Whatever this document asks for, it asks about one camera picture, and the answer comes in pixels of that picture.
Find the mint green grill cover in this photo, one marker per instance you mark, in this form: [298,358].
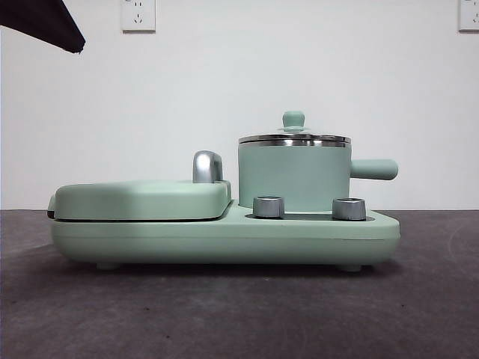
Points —
[134,200]

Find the mint green steamer pot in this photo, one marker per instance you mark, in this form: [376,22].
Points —
[295,175]

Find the mint green breakfast machine base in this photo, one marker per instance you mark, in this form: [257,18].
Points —
[232,239]

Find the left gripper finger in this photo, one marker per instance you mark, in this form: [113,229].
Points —
[41,20]

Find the silver control knob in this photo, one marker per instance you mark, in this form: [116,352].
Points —
[268,206]
[348,208]

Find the glass lid with green knob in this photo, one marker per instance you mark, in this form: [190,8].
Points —
[295,119]

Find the white wall socket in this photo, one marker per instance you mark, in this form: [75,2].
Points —
[137,15]
[469,15]

